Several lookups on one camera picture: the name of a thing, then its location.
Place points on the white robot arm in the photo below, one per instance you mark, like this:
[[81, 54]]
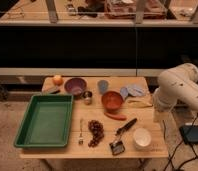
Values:
[[177, 83]]

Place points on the bunch of dark grapes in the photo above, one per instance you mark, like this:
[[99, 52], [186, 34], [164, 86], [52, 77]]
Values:
[[97, 130]]

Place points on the wooden table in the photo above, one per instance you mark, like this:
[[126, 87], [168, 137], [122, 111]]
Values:
[[95, 111]]

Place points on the silver fork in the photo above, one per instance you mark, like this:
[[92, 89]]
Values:
[[81, 140]]

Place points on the black power box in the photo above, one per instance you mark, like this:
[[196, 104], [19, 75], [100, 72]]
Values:
[[189, 134]]

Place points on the orange carrot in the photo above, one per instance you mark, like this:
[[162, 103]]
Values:
[[116, 117]]

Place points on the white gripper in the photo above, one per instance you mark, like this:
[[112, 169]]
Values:
[[160, 116]]

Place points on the blue cloth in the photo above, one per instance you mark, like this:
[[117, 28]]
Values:
[[132, 90]]

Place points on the purple bowl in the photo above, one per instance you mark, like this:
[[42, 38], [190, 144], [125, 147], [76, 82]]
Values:
[[75, 86]]

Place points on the green plastic tray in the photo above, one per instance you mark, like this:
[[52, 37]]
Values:
[[46, 122]]

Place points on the small metal cup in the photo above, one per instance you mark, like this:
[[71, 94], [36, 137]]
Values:
[[87, 96]]

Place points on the orange bowl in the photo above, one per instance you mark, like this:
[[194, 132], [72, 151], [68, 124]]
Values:
[[111, 100]]

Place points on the orange fruit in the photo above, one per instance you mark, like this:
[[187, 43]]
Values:
[[57, 80]]

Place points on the blue plastic cup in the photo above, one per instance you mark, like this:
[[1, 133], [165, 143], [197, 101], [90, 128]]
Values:
[[102, 86]]

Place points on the yellow banana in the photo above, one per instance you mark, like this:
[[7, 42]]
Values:
[[139, 104]]

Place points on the grey sponge block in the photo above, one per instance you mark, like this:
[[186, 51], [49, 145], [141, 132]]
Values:
[[52, 90]]

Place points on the white paper cup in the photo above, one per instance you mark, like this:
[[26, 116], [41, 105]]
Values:
[[141, 138]]

